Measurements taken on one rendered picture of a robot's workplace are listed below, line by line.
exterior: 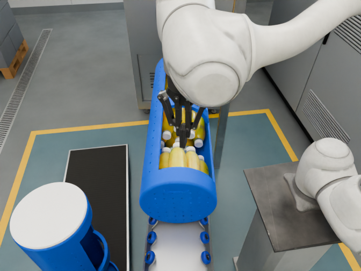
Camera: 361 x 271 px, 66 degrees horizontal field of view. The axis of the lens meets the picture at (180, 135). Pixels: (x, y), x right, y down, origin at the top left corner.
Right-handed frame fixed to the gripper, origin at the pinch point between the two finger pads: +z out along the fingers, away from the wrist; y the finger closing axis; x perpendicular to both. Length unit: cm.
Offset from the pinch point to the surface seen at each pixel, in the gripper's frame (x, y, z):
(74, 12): -395, 296, 141
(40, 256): 26, 46, 47
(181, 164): -10.8, 3.1, 26.0
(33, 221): 17, 53, 41
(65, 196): 4, 47, 41
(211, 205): -2.4, -10.2, 35.5
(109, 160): -82, 85, 130
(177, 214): 0.7, 2.2, 42.5
